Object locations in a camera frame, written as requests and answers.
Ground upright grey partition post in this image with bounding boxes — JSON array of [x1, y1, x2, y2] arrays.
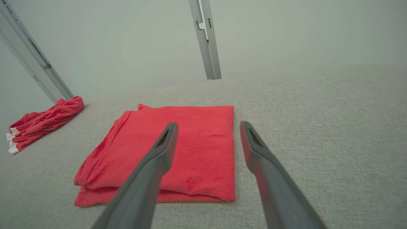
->
[[188, 0, 222, 80]]

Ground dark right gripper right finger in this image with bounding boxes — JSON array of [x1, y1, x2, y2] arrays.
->
[[240, 121, 328, 229]]

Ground slanted grey partition post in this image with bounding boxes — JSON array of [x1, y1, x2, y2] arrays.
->
[[0, 0, 74, 104]]

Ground red shorts with white stripes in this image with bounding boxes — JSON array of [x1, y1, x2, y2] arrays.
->
[[6, 96, 85, 155]]

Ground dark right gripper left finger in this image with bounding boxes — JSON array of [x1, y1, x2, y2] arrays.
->
[[91, 122, 178, 229]]

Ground red and white shirt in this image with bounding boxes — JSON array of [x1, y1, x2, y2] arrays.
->
[[74, 104, 236, 208]]

